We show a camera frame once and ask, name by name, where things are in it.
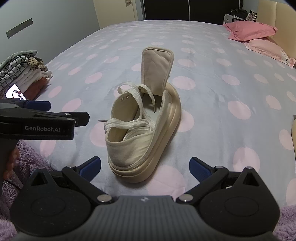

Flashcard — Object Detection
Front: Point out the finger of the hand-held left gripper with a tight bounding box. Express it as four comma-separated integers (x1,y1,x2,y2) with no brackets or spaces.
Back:
22,100,51,112
50,112,90,127

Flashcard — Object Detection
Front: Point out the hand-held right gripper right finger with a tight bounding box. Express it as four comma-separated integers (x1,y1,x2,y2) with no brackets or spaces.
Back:
177,158,271,205

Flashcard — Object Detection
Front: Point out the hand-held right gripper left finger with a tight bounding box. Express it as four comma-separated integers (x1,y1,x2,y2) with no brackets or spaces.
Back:
23,156,116,205

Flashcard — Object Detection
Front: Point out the beige platform shoe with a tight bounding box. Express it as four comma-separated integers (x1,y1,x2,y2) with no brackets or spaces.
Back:
105,47,181,183

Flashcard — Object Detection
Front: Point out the white shoelace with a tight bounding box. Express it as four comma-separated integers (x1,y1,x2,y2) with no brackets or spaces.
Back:
98,84,156,142

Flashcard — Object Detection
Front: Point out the person's left hand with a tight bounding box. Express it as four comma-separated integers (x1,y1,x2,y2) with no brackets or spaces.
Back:
3,147,20,181

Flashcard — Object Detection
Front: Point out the purple fleece robe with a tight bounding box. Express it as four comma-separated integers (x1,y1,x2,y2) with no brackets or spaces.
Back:
0,139,296,241

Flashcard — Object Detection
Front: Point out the smartphone with lit screen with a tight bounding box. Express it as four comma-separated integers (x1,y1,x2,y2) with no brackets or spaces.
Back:
5,84,27,100

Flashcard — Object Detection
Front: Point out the pile of folded clothes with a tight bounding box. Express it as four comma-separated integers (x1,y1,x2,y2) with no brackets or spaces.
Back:
0,50,55,100

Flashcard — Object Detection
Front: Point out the polka dot bed sheet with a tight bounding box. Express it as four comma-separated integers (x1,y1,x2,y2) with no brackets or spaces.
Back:
30,20,296,207

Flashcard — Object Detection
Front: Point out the cream cabinet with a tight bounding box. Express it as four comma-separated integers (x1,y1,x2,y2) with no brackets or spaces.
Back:
92,0,145,29

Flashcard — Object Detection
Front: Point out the light pink pillow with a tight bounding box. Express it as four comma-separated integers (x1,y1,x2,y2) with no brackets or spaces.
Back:
244,38,296,67

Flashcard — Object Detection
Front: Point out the dark wardrobe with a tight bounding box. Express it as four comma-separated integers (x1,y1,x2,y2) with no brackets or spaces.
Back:
141,0,243,26

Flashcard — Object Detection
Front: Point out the beige headboard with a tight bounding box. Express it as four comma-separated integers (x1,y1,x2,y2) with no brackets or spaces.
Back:
257,0,296,58

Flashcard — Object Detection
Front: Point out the metal wall strip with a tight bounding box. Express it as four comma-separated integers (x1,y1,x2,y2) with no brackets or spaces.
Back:
6,18,33,39

